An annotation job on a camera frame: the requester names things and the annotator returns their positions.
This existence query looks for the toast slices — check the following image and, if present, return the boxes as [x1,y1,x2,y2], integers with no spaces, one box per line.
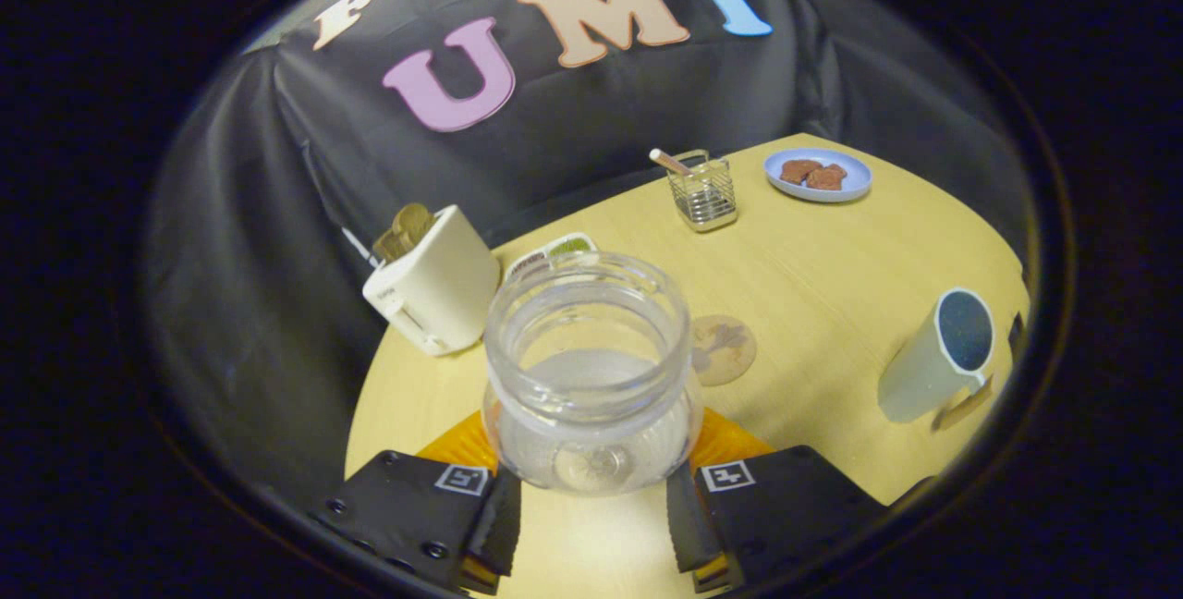
[372,202,438,263]

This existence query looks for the clear glass bottle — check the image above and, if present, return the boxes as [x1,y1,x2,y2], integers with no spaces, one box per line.
[482,251,705,496]

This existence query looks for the white divided grain dish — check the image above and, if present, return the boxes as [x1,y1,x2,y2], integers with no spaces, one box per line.
[504,231,600,281]

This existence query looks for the white toaster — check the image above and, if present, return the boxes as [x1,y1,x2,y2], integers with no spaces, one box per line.
[360,203,502,358]

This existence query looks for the round cork coaster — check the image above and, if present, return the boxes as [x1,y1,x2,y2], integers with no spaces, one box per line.
[690,314,758,387]

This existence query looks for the wooden table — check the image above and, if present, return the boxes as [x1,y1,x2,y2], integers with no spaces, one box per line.
[344,132,1031,599]

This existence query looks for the pale blue plate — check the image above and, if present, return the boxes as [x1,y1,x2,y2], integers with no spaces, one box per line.
[763,147,873,203]

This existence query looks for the white cup with blue inside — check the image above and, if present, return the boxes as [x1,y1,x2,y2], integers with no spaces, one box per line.
[878,287,997,424]

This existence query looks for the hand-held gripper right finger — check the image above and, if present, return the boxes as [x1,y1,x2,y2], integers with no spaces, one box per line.
[665,407,888,593]

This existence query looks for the square clear glass container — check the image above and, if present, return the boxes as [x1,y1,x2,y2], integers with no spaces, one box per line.
[667,149,738,233]

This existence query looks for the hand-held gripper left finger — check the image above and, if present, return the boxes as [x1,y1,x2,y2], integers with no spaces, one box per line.
[310,410,524,596]

